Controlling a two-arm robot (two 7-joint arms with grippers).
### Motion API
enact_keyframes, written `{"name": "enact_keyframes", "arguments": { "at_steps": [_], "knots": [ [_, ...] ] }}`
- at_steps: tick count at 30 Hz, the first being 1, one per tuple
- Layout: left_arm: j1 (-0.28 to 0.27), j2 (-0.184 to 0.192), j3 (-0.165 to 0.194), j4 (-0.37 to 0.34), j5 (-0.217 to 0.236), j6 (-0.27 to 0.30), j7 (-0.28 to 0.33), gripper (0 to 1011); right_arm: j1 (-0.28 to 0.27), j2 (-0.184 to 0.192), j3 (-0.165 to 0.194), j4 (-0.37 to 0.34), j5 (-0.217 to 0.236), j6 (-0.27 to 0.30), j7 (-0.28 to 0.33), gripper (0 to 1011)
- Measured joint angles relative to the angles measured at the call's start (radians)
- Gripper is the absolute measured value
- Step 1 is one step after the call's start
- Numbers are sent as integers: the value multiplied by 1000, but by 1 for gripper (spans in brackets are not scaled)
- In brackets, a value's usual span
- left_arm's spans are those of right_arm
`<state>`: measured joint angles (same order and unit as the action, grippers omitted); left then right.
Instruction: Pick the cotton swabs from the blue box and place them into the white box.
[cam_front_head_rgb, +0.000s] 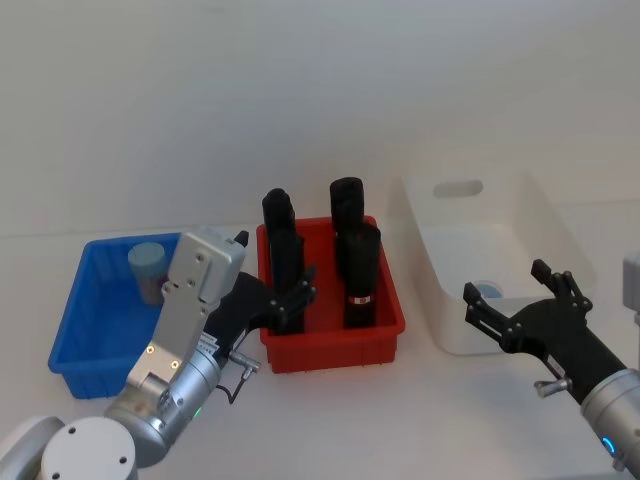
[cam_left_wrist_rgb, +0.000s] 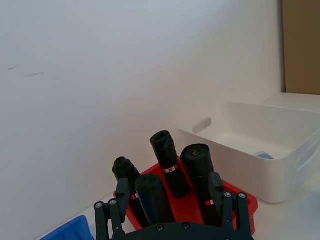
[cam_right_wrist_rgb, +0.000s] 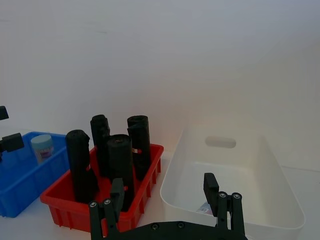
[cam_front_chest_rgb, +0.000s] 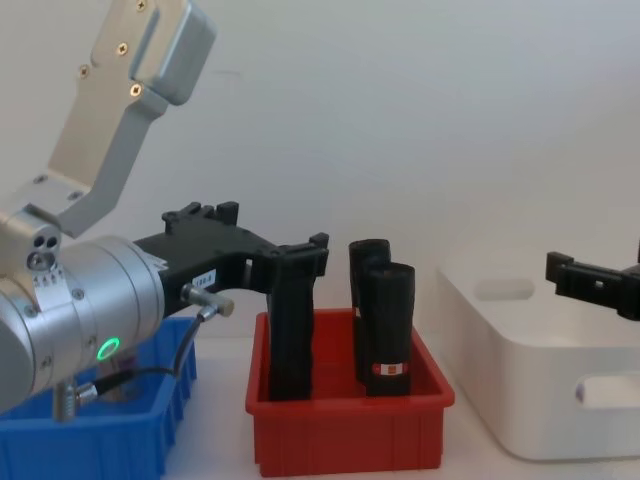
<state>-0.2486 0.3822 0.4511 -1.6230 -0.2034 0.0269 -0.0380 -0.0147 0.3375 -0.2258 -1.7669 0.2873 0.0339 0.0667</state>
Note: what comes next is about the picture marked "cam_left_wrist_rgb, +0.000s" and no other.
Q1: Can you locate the tall black bag roll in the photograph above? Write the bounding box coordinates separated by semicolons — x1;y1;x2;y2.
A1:
149;130;190;200

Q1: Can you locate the small blue item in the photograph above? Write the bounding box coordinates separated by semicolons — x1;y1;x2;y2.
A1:
254;150;275;160

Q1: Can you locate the white plastic bin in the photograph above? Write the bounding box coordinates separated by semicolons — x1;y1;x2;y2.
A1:
178;101;320;204

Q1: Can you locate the black bag roll blue sheen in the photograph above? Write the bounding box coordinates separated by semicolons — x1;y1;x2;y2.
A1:
134;174;176;226

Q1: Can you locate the red plastic tray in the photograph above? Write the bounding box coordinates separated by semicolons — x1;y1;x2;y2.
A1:
113;162;259;236

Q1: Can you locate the small black bag roll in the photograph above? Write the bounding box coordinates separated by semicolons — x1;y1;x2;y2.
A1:
111;156;151;229

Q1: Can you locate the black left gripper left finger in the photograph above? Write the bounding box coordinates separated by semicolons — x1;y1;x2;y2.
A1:
94;177;131;240

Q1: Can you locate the blue plastic bin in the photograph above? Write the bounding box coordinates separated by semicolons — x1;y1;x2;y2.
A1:
39;215;95;240

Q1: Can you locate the brown board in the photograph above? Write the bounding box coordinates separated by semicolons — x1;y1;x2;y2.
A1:
282;0;320;96

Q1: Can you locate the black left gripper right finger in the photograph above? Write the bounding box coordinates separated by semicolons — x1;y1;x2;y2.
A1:
208;171;252;236

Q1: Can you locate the thick black bag roll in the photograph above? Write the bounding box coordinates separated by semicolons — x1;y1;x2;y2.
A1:
180;143;226;227

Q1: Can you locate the white box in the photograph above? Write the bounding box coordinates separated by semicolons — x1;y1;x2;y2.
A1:
259;92;320;111

